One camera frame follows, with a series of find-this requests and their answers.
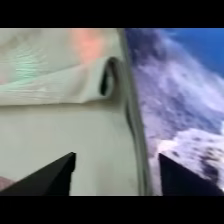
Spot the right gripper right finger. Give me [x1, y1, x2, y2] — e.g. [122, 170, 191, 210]
[158, 152, 224, 197]

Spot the white T-shirt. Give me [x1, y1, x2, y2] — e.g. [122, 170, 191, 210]
[0, 28, 154, 197]

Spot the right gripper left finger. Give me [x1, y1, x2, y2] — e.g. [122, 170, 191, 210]
[0, 151, 77, 197]

